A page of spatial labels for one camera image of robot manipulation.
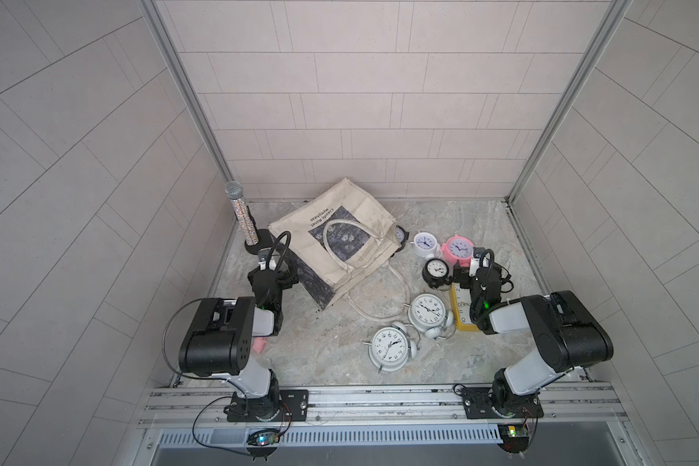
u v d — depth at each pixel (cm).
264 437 64
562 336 45
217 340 45
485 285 69
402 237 102
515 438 68
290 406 71
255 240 93
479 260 77
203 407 71
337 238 96
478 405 71
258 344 79
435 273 91
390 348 77
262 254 77
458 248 99
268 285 71
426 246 99
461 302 87
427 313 84
